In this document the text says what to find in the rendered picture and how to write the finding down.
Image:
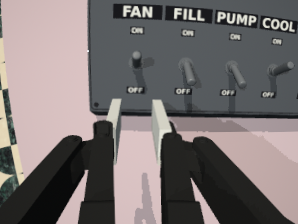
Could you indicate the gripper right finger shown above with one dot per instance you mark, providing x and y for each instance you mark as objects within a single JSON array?
[{"x": 230, "y": 194}]

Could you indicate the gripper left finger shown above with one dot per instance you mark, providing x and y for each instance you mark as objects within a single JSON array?
[{"x": 43, "y": 195}]

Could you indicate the dark grey switch console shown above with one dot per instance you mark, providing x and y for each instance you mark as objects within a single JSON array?
[{"x": 221, "y": 39}]

